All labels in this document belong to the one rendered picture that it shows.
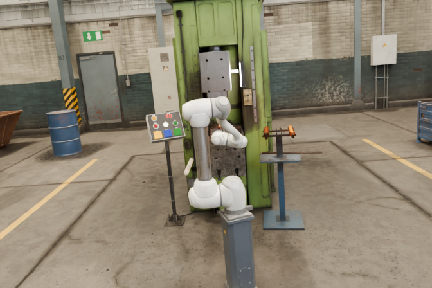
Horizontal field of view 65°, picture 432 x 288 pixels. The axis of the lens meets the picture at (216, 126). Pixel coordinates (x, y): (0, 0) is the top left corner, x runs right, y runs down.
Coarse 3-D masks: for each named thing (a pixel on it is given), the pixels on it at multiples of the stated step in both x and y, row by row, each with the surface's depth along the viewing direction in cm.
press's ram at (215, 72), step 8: (200, 56) 342; (208, 56) 341; (216, 56) 341; (224, 56) 340; (200, 64) 343; (208, 64) 343; (216, 64) 342; (224, 64) 342; (208, 72) 344; (216, 72) 344; (224, 72) 343; (232, 72) 362; (208, 80) 346; (216, 80) 345; (224, 80) 345; (208, 88) 347; (216, 88) 347; (224, 88) 346
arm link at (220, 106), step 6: (222, 96) 221; (216, 102) 219; (222, 102) 218; (228, 102) 220; (216, 108) 220; (222, 108) 219; (228, 108) 222; (216, 114) 223; (222, 114) 226; (228, 114) 230
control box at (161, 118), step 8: (168, 112) 347; (176, 112) 349; (152, 120) 339; (160, 120) 341; (168, 120) 344; (176, 120) 346; (152, 128) 336; (160, 128) 338; (168, 128) 341; (176, 128) 343; (152, 136) 333; (176, 136) 340; (184, 136) 345
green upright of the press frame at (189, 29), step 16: (192, 0) 345; (176, 16) 349; (192, 16) 348; (176, 32) 352; (192, 32) 351; (176, 48) 355; (192, 48) 355; (192, 64) 357; (192, 80) 361; (192, 96) 364; (192, 128) 371; (208, 128) 404; (192, 144) 374; (192, 176) 382; (192, 208) 389; (208, 208) 388
